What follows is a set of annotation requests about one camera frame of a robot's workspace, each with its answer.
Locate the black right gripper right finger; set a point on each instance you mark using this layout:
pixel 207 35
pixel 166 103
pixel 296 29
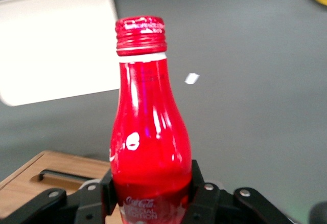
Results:
pixel 222 206

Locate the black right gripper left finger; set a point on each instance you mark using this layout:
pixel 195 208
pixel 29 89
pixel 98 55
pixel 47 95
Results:
pixel 76 203

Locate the red coke bottle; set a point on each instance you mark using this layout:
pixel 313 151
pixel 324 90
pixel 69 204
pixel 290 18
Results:
pixel 150 121

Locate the cream white plastic tray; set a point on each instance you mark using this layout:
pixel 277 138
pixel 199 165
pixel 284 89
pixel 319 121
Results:
pixel 56 45

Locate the light wooden box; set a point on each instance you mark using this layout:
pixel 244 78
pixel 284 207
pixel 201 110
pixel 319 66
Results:
pixel 28 175

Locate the small white paper scrap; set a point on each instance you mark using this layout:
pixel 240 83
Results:
pixel 191 78

